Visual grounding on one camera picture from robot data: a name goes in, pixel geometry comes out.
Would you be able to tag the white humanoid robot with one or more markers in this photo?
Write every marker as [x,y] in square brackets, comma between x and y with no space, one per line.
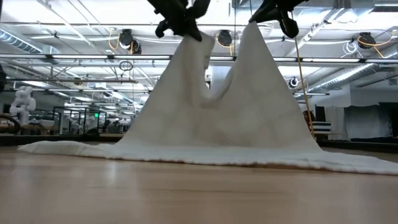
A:
[21,105]

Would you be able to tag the blue white striped box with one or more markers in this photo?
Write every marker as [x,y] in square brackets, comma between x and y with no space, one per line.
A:
[321,126]

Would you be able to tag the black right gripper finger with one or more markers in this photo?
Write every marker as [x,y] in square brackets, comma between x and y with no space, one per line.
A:
[289,26]
[264,15]

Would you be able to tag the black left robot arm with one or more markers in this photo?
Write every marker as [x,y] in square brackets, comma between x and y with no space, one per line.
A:
[2,77]

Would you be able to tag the long ceiling light strip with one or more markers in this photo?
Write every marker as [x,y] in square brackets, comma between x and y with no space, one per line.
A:
[77,57]

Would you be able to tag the silver ventilation duct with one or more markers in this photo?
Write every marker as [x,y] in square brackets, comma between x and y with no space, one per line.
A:
[342,76]
[15,39]

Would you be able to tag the black framed glass enclosure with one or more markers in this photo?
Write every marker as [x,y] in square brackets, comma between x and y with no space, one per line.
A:
[70,121]

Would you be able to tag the narrow white curtain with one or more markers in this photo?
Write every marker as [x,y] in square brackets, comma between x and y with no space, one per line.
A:
[334,121]

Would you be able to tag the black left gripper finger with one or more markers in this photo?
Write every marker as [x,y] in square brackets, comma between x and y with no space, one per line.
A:
[182,25]
[194,31]

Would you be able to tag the wide white hung cloth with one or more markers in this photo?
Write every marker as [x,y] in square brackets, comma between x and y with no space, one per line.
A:
[367,121]

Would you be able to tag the white beige plaid towel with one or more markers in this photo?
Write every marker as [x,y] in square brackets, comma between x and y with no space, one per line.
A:
[217,124]

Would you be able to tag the person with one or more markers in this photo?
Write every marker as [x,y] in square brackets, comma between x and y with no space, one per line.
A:
[308,118]

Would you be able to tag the black board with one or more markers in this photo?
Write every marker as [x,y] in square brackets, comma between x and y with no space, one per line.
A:
[319,113]

